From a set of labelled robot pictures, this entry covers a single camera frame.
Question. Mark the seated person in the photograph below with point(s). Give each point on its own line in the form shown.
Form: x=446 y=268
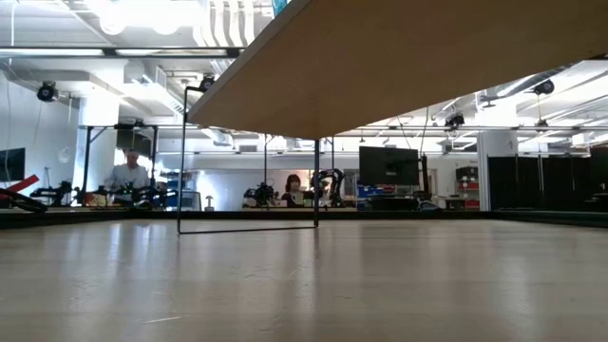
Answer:
x=292 y=190

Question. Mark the black table frame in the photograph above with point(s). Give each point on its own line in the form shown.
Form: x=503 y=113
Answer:
x=380 y=215

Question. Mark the black partition wall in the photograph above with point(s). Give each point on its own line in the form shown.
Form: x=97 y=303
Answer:
x=546 y=183

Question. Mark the black wall screen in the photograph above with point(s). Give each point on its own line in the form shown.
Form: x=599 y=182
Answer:
x=12 y=164

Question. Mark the black computer monitor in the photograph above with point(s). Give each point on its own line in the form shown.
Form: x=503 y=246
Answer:
x=387 y=166

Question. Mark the black background robot arm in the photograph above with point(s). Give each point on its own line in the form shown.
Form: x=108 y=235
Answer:
x=261 y=195
x=332 y=183

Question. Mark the person at workbench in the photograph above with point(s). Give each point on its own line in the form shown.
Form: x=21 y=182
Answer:
x=127 y=178

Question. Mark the white pillar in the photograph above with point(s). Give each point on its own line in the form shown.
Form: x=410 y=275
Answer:
x=496 y=166

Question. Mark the shelf with red boxes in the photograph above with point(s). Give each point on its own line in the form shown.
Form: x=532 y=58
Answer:
x=468 y=187

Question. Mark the blue storage bins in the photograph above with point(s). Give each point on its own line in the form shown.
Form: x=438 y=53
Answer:
x=380 y=191

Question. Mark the small white desk lamp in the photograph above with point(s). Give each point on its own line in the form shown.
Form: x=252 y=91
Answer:
x=209 y=203

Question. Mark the black ceiling camera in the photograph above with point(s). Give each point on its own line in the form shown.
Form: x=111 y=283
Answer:
x=544 y=87
x=454 y=120
x=206 y=83
x=47 y=91

